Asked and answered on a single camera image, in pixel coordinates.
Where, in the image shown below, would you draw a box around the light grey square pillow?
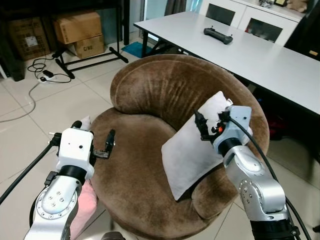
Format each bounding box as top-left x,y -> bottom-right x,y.
161,90 -> 254,202

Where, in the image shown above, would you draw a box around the pink pillow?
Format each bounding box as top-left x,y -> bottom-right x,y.
70,179 -> 99,240

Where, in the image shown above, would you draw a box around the grey fuzzy pillow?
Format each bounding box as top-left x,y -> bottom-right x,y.
79,116 -> 94,132

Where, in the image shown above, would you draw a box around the brown round plush sofa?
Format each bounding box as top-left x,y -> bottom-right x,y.
89,53 -> 271,240

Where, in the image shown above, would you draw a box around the blue floor mat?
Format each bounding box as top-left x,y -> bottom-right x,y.
121,41 -> 151,59

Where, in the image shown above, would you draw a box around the red object under table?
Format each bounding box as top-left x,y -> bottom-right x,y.
265,115 -> 289,142

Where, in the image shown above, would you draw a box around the black metal rack stand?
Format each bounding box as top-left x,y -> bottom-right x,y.
50,0 -> 131,80

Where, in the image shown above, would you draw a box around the power strip with black adapter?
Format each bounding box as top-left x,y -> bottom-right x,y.
41,69 -> 55,80

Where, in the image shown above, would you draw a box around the long white table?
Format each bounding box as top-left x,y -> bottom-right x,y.
133,11 -> 320,117

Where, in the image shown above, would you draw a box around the small printed cardboard box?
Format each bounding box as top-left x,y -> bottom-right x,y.
74,35 -> 106,59

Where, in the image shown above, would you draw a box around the black handheld controller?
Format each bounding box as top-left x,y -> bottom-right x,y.
203,26 -> 234,45

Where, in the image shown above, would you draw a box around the dark robot foot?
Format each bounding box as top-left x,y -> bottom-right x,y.
100,231 -> 126,240

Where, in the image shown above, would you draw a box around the cardboard box with white label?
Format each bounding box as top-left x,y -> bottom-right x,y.
7,17 -> 52,62

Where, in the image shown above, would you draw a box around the white glass-door cabinet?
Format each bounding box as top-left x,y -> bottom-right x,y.
199,0 -> 307,47

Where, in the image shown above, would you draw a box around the black cabinet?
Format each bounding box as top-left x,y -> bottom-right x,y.
285,0 -> 320,62

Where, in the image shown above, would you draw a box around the brown teddy bear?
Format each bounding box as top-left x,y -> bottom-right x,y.
286,0 -> 307,14

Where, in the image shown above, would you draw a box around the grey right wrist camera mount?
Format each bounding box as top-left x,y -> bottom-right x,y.
212,105 -> 253,153

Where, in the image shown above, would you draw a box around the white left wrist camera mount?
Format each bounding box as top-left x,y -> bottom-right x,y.
55,127 -> 96,174

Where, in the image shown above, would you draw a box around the white floor cable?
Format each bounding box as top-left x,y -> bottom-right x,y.
0,79 -> 45,124

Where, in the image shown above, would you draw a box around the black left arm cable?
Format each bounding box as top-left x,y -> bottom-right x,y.
0,133 -> 62,206

